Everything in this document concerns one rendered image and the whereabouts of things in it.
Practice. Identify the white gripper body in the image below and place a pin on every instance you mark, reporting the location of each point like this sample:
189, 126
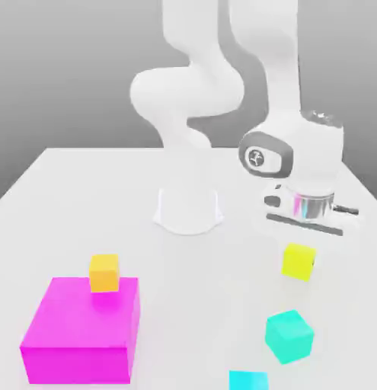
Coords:
304, 226

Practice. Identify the small orange cube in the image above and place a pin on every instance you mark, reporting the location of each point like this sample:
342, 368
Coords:
104, 273

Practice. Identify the small teal cube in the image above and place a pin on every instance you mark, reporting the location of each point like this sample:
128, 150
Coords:
289, 336

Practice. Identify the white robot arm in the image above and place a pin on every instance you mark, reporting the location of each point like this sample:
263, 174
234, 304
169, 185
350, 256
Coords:
188, 91

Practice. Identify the large magenta box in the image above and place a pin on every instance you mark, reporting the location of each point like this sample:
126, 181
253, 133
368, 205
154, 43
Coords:
81, 332

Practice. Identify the small yellow cube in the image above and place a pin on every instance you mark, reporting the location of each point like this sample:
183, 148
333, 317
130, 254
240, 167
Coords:
297, 262

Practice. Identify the small cyan cube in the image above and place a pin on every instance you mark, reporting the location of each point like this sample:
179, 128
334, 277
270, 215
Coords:
248, 381

